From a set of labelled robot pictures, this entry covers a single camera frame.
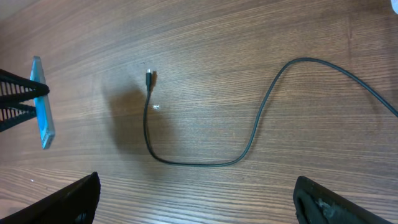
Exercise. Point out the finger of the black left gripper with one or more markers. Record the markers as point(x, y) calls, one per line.
point(14, 87)
point(14, 114)

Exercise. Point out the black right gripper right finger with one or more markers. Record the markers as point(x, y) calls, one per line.
point(316, 204)

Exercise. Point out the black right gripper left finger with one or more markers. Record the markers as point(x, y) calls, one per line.
point(75, 203)

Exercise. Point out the blue Galaxy smartphone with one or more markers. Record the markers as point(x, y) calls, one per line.
point(42, 105)

